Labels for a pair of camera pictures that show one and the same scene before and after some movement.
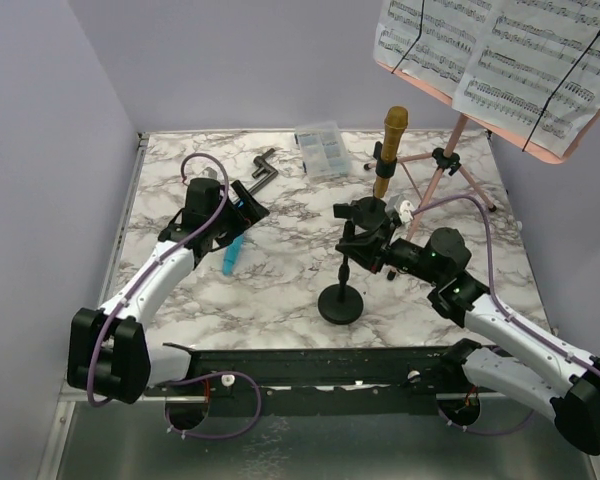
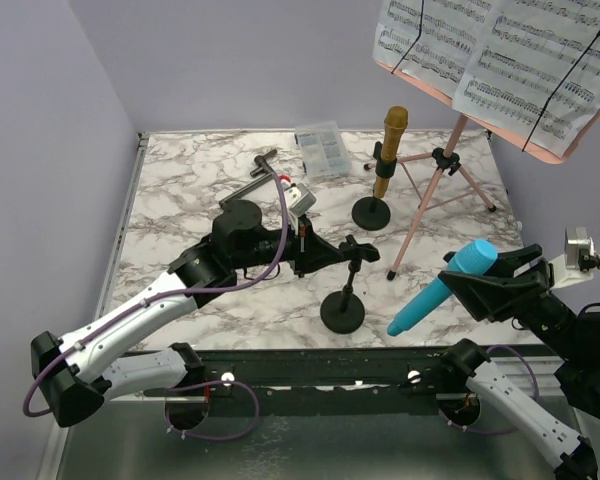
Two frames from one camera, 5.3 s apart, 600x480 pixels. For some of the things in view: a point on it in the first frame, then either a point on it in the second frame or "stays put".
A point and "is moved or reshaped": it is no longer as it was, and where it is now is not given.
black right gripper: [368, 242] → [538, 279]
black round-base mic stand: [342, 303] is moved or reshaped
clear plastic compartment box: [324, 149] stays put
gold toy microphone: [395, 124] stays put
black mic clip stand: [370, 211] stays put
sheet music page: [546, 67] stays put
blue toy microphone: [233, 252] is moved or reshaped
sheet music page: [438, 39] stays put
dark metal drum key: [264, 166] stays put
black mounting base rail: [345, 381] stays put
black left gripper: [247, 208] → [302, 251]
